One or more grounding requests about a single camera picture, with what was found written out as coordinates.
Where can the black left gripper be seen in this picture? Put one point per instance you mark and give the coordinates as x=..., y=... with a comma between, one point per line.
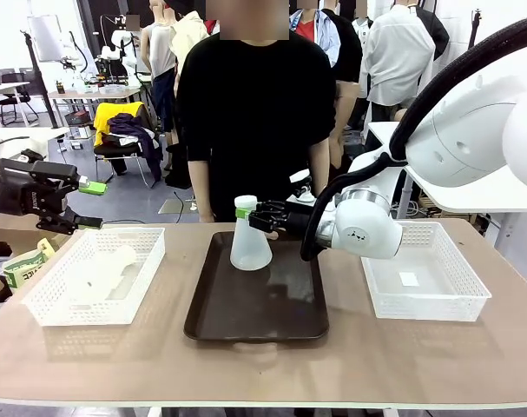
x=28, y=197

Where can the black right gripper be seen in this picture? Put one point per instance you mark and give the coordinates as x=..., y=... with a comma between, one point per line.
x=295, y=221

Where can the person's right forearm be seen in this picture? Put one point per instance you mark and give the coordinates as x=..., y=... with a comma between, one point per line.
x=201, y=187

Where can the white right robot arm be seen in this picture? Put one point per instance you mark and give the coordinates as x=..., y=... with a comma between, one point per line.
x=367, y=234

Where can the person's left forearm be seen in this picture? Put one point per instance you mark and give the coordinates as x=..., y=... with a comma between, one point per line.
x=319, y=169

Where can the person's left hand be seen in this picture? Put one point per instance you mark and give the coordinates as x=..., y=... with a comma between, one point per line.
x=275, y=235

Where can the person's right hand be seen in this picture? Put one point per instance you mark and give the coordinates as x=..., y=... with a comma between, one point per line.
x=207, y=217

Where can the brown cardboard box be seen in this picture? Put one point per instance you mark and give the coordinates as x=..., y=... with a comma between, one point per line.
x=15, y=234

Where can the black metal chair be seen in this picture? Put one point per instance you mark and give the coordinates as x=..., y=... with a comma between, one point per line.
x=115, y=150

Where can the green and white carton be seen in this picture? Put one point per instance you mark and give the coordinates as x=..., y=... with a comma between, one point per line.
x=26, y=267

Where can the yellow cloth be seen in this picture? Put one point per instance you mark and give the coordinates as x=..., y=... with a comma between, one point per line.
x=102, y=119

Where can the dark brown plastic tray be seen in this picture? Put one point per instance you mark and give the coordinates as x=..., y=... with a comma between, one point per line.
x=254, y=304

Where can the dark purple garment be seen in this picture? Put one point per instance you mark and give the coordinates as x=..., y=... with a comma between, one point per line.
x=137, y=130

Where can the white perforated plastic basket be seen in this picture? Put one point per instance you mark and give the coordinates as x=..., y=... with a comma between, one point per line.
x=50, y=304
x=423, y=299

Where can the person in black shirt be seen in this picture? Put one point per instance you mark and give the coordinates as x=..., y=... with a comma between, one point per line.
x=254, y=108

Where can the cluttered wooden work table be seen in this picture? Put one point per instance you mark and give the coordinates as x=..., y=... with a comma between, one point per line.
x=94, y=92

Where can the black office chair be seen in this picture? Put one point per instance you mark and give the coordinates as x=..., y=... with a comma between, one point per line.
x=15, y=97

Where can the black light stand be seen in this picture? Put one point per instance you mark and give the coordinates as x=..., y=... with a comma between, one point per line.
x=39, y=82

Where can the white softbox light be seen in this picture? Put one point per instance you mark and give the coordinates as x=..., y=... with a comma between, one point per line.
x=46, y=37

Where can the mannequin in white tank top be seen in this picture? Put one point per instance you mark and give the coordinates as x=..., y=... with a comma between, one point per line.
x=161, y=52

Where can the person in red shirt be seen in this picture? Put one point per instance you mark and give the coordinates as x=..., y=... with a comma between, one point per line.
x=308, y=30

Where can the mannequin in cream shirt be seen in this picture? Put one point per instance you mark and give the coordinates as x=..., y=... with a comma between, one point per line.
x=189, y=39

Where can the white side table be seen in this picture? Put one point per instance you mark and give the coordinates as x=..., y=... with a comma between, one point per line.
x=463, y=202

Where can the mannequin in white shirt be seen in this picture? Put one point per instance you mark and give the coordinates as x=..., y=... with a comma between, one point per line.
x=397, y=56

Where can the mannequin in black jacket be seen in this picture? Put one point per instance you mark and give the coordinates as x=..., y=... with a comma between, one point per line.
x=436, y=30

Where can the black tripod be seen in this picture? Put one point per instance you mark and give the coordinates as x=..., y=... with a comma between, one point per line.
x=476, y=28

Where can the dark wrist camera box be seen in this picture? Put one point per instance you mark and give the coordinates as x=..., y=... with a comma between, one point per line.
x=30, y=155

